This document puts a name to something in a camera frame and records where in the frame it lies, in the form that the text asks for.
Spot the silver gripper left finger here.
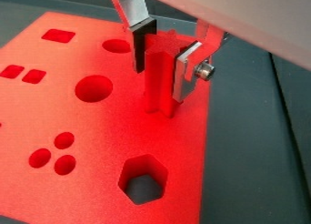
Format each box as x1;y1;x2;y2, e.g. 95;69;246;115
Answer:
112;0;156;73

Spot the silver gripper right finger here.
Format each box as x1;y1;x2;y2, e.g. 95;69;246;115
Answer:
172;19;224;102

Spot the red shape-sorter block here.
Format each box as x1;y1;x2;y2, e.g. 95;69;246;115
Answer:
0;12;210;224

